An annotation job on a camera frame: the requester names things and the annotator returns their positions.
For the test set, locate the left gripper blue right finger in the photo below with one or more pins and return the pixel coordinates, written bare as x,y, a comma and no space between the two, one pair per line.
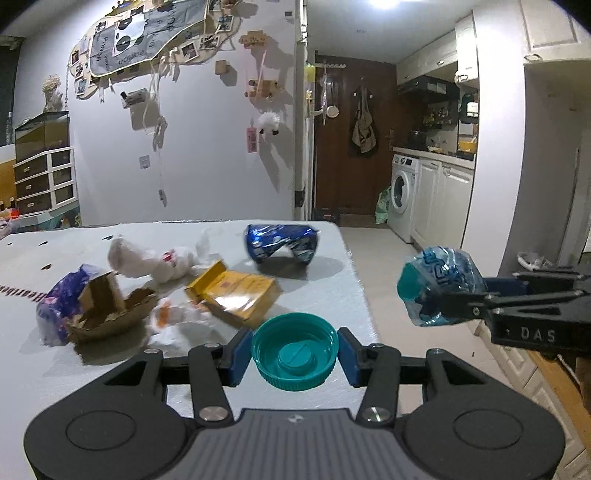
353,357

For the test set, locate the white kitchen base cabinets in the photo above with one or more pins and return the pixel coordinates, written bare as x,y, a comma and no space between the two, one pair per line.
441,205

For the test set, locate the white plush sheep toy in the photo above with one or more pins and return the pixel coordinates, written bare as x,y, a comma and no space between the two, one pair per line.
269,123

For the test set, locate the dark brown entrance door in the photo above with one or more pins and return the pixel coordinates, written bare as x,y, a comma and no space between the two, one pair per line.
352,160

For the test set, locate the yellow cardboard box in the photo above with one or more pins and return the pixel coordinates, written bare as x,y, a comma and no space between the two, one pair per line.
239,299

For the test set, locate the white front-load washing machine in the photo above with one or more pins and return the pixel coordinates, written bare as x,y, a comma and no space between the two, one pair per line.
402,195

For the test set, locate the hanging brown bag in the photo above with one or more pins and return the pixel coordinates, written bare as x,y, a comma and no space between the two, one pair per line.
363,133

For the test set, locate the black storage box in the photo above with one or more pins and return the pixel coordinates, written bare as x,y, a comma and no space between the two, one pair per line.
327,215

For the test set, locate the glass fish tank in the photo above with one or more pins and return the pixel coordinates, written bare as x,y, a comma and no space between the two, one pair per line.
47,131

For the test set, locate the white orange crumpled wrapper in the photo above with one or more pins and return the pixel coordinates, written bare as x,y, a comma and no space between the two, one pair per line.
176,328

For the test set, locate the torn brown cardboard tray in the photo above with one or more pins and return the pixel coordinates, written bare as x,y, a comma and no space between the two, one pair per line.
105,312

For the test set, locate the white drawer cabinet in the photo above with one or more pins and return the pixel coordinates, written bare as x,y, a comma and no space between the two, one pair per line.
45,181

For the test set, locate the white crumpled plastic bag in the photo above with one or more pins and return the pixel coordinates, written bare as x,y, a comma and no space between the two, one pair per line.
133,261

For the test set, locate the purple snack wrapper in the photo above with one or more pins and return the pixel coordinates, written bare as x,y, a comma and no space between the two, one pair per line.
61,304

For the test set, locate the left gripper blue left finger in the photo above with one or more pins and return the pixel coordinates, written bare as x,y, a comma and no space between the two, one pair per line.
236,357

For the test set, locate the green plastic bag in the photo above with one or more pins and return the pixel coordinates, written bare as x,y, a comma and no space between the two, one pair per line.
382,207

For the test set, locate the white refrigerator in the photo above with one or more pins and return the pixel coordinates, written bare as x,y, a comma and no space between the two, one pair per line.
304,136

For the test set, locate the fabric wall hanging collage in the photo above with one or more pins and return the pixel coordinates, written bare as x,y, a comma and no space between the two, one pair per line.
139,37

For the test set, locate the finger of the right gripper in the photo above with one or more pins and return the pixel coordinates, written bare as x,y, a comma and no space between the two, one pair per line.
539,282
462,307

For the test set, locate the pink hanging tag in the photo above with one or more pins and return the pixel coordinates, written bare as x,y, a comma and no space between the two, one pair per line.
251,139

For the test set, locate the crushed blue soda can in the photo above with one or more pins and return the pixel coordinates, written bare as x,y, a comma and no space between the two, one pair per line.
263,241

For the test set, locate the black range hood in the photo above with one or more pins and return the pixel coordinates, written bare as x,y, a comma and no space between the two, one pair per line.
430,88

